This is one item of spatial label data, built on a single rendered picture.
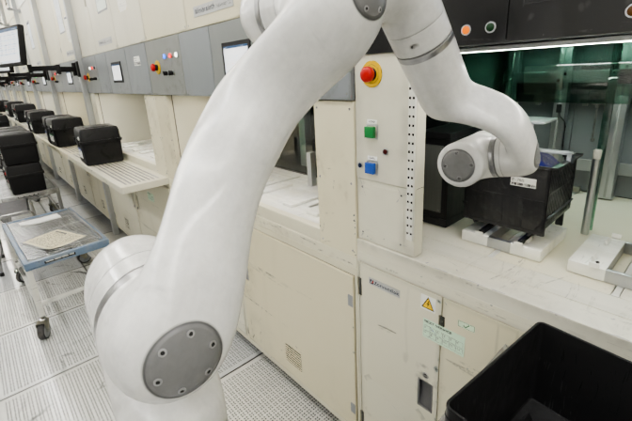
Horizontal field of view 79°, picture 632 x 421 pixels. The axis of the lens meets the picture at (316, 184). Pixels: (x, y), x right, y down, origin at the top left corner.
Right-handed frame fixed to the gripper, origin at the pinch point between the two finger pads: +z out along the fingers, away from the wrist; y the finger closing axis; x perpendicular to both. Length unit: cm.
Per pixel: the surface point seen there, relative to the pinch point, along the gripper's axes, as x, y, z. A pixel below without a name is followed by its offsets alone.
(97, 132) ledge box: -16, -265, 2
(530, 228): -23.5, 6.1, 3.9
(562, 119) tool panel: -4, 0, 69
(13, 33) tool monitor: 54, -320, -19
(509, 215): -21.3, 0.7, 4.5
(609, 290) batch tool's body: -32.1, 23.8, -1.6
